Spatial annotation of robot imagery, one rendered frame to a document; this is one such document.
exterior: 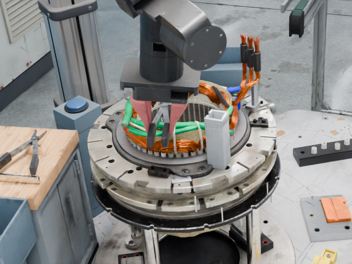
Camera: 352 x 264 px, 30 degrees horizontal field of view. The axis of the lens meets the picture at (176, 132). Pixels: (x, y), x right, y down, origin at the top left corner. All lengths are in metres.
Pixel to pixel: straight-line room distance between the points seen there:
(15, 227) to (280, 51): 2.92
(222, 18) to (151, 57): 3.44
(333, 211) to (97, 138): 0.53
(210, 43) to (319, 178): 0.81
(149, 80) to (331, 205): 0.67
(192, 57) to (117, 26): 3.54
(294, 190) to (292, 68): 2.19
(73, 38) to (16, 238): 0.57
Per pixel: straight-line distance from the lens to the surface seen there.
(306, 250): 1.33
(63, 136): 1.20
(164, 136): 0.88
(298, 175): 1.52
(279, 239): 1.33
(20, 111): 3.50
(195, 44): 0.74
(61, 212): 1.20
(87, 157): 1.36
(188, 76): 0.86
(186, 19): 0.74
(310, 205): 1.41
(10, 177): 1.11
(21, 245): 1.07
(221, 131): 0.97
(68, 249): 1.25
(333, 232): 1.35
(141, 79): 0.85
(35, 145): 1.14
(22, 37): 3.61
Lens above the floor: 1.70
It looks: 33 degrees down
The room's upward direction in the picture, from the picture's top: 6 degrees counter-clockwise
